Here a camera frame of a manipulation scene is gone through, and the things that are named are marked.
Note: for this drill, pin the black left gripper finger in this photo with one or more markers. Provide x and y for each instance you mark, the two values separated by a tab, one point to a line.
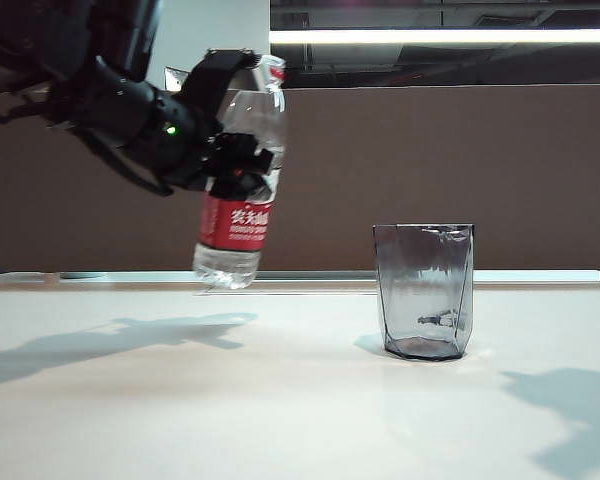
240	155
215	67

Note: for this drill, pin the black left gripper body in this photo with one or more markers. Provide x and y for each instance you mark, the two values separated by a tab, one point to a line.
185	145

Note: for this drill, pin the clear red-label water bottle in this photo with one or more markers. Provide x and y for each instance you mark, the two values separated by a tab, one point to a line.
237	225

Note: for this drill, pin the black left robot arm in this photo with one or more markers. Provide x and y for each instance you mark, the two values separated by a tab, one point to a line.
105	100

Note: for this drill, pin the brown desk partition panel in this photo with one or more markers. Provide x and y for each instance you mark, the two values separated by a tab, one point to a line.
430	150

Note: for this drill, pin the white ceiling light strip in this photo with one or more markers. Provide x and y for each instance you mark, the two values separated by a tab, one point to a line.
430	36

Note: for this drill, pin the grey faceted glass cup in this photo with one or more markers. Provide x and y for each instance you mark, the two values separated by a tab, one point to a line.
420	280

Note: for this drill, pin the silver wall plate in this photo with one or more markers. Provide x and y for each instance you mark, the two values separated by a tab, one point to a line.
172	77

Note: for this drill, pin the white partition bracket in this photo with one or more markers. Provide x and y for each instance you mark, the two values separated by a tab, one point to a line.
52	278

